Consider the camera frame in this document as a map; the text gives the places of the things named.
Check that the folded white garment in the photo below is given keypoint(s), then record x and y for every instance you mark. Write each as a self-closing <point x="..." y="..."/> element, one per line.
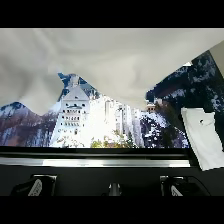
<point x="206" y="140"/>

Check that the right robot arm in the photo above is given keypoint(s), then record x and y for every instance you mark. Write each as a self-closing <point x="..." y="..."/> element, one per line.
<point x="181" y="187"/>

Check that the silver frame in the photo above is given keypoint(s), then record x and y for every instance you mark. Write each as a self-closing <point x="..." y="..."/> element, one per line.
<point x="100" y="162"/>

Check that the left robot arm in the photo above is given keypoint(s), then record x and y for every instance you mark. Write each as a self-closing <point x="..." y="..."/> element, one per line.
<point x="33" y="186"/>

